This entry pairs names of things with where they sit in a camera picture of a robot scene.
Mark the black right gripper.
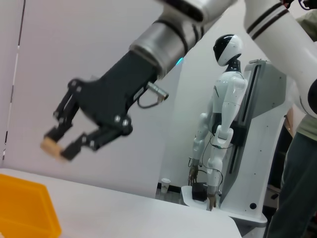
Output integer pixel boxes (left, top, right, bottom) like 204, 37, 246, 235
44, 49, 159, 162

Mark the white grey robot stand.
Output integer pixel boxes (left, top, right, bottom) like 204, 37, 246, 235
181, 59, 288, 228

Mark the beige eraser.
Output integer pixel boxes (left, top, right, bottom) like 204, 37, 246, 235
40, 137, 68, 164

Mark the yellow plastic bin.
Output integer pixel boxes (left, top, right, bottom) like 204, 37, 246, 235
0, 173, 62, 238

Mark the right gripper cable with plug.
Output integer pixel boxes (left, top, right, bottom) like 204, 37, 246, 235
135, 82, 170, 109

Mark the white paper cup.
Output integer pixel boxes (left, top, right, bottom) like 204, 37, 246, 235
160, 178, 171, 194

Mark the person in green shirt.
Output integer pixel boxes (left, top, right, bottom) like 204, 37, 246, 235
262, 9, 317, 238

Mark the small black box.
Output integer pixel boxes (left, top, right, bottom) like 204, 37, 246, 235
191, 182, 208, 202

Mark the white black humanoid robot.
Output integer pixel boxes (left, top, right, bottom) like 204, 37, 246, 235
187, 34, 248, 212

